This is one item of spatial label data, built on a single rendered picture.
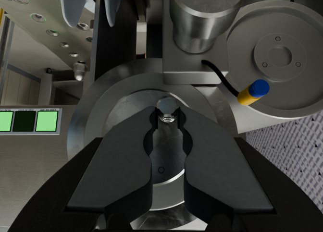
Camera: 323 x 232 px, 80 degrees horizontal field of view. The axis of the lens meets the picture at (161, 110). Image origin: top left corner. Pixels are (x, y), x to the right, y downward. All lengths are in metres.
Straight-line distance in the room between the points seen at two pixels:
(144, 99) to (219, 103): 0.07
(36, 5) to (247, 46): 0.33
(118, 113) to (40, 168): 0.46
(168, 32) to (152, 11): 0.42
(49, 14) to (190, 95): 0.32
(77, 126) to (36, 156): 0.42
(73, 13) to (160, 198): 0.19
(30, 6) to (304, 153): 0.45
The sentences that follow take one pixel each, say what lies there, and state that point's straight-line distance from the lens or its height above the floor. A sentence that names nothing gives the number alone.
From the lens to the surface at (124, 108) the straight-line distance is 0.15.
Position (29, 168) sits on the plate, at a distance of 0.61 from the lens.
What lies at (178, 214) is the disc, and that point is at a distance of 0.17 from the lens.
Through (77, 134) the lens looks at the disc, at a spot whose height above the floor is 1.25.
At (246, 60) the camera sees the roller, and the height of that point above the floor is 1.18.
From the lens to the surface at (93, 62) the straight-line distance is 0.21.
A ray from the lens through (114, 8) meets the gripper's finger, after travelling 0.22.
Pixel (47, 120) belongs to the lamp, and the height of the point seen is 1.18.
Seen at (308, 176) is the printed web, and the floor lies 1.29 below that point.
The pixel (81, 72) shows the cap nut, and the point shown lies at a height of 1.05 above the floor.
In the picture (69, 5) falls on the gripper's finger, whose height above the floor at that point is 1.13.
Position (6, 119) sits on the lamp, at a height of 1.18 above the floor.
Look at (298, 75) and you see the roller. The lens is 0.22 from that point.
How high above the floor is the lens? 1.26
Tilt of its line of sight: 12 degrees down
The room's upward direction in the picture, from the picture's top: 180 degrees clockwise
